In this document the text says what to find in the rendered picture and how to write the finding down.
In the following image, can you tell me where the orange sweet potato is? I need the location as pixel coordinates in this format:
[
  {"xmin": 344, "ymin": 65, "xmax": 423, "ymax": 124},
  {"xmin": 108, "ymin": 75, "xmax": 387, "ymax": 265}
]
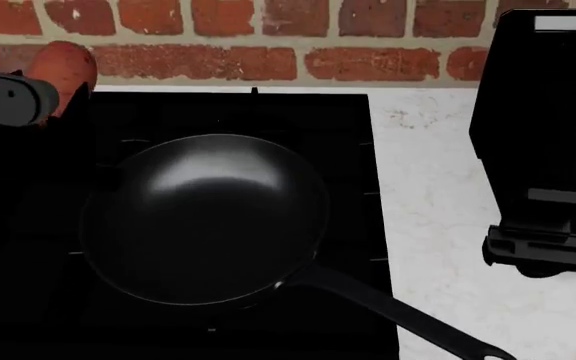
[{"xmin": 24, "ymin": 39, "xmax": 100, "ymax": 129}]

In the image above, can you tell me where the black frying pan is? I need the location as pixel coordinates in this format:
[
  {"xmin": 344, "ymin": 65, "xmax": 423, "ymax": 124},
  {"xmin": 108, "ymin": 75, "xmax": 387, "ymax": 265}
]
[{"xmin": 78, "ymin": 132, "xmax": 520, "ymax": 360}]

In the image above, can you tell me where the black countertop appliance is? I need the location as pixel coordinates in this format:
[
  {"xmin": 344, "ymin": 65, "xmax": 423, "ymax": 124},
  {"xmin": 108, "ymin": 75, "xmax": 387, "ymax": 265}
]
[{"xmin": 468, "ymin": 7, "xmax": 576, "ymax": 163}]

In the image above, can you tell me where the black cooktop stove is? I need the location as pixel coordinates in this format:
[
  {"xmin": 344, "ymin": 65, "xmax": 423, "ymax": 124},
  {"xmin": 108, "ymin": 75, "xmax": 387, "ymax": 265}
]
[{"xmin": 0, "ymin": 86, "xmax": 401, "ymax": 360}]

